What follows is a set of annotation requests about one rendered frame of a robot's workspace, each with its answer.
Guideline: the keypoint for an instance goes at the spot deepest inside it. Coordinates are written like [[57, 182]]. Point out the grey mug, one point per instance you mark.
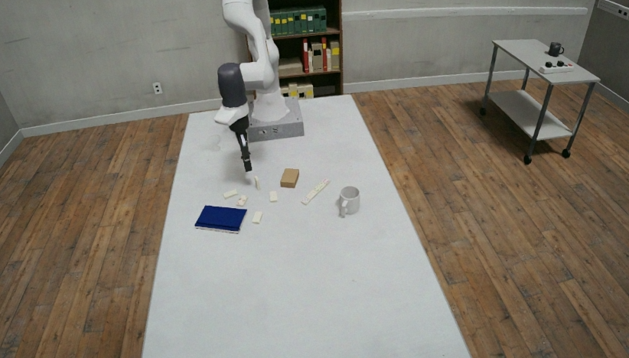
[[352, 205]]

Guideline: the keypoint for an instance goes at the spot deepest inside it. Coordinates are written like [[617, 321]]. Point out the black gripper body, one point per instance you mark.
[[240, 126]]

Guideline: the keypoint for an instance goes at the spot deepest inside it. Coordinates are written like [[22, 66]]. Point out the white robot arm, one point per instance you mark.
[[259, 76]]

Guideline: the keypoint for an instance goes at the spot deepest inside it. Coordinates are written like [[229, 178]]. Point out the brown rectangular box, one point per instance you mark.
[[289, 178]]

